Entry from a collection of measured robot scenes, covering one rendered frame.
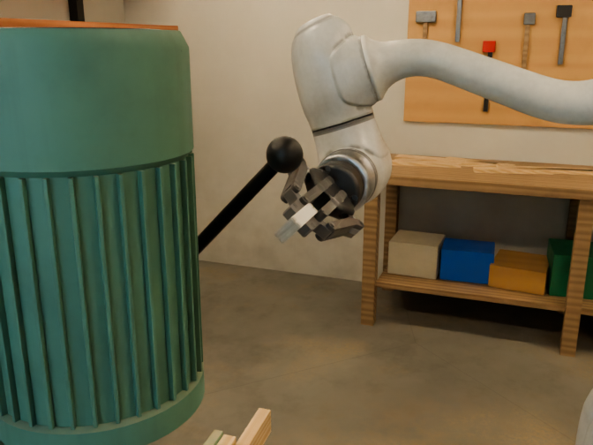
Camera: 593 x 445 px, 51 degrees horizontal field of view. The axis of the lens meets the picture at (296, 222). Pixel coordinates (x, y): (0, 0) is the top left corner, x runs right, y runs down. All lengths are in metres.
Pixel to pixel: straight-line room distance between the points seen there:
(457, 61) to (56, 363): 0.70
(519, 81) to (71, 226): 0.70
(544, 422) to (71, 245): 2.57
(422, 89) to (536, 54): 0.63
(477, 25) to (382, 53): 2.76
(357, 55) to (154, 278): 0.57
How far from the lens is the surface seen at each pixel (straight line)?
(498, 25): 3.70
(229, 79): 4.15
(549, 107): 0.98
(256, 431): 0.98
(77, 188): 0.44
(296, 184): 0.75
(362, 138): 0.96
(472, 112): 3.73
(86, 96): 0.42
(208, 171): 4.31
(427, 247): 3.46
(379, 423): 2.71
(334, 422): 2.69
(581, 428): 1.19
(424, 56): 0.97
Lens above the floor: 1.50
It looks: 16 degrees down
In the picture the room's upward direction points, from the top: straight up
